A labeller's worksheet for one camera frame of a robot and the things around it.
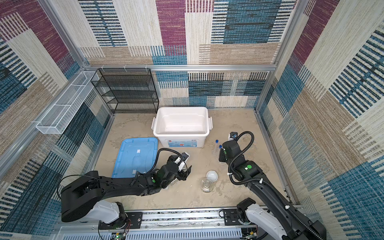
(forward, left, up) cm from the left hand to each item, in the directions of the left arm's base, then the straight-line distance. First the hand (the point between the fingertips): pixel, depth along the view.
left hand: (185, 159), depth 82 cm
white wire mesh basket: (+9, +59, +23) cm, 64 cm away
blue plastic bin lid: (+9, +32, -11) cm, 35 cm away
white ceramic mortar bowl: (-6, -15, -8) cm, 18 cm away
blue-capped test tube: (+8, -18, 0) cm, 20 cm away
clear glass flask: (-12, -11, -5) cm, 17 cm away
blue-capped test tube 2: (+5, -19, +6) cm, 20 cm away
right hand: (+2, -21, +6) cm, 22 cm away
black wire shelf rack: (+51, +43, +7) cm, 67 cm away
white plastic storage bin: (+30, +1, -9) cm, 31 cm away
